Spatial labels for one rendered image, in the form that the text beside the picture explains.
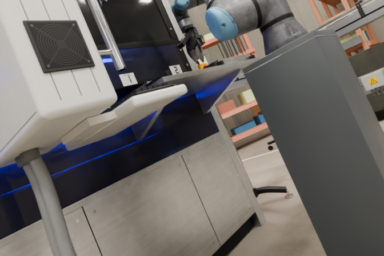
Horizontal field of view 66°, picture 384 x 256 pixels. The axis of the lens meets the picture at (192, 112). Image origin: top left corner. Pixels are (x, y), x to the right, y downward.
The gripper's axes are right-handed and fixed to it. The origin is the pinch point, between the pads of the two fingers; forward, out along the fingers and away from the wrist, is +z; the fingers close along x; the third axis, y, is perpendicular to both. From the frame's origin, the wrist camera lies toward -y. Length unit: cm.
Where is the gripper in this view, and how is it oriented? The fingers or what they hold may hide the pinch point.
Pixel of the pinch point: (199, 61)
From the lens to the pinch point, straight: 161.8
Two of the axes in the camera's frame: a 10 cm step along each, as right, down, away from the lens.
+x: -6.5, 3.3, 6.8
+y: 6.4, -2.4, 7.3
